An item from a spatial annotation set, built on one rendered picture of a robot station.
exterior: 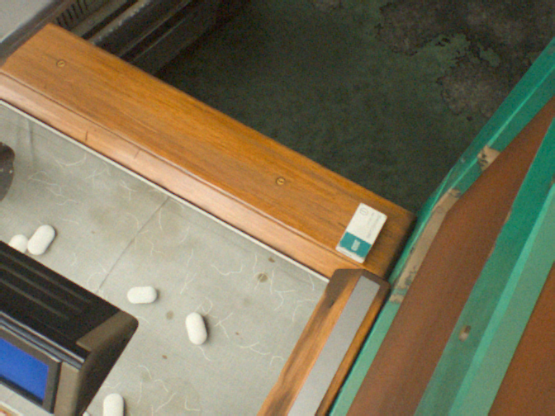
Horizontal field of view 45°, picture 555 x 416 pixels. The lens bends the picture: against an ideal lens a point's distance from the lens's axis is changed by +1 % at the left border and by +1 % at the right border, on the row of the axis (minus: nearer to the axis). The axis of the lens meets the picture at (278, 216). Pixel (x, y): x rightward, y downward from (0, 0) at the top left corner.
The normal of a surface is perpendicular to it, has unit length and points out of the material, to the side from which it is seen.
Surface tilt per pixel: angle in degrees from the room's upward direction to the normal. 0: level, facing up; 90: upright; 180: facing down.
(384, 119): 0
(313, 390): 0
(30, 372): 58
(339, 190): 0
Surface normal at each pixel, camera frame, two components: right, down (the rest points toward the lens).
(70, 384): -0.39, 0.53
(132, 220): 0.05, -0.31
